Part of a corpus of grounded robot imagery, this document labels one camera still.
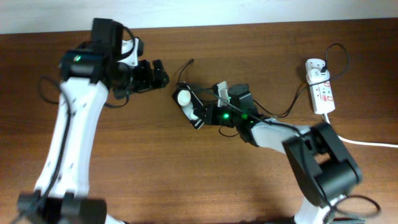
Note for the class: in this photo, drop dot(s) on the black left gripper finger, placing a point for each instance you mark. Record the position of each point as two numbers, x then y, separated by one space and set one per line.
161 78
143 76

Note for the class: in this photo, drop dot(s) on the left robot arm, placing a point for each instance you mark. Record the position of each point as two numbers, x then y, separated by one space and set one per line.
105 64

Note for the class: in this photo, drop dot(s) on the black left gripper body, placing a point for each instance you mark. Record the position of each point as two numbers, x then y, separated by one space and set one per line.
125 84

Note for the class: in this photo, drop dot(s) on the black smartphone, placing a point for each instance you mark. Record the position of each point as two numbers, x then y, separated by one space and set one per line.
187 101

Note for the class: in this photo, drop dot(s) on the white power strip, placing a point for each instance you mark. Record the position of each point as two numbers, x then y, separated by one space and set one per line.
321 93

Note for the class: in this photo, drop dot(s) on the white USB charger adapter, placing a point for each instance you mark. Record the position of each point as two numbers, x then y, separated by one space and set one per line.
315 75

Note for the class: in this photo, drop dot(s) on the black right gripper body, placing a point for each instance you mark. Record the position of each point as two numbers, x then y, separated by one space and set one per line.
221 116

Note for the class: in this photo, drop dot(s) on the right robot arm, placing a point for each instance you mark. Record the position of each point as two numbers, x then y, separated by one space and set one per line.
324 169

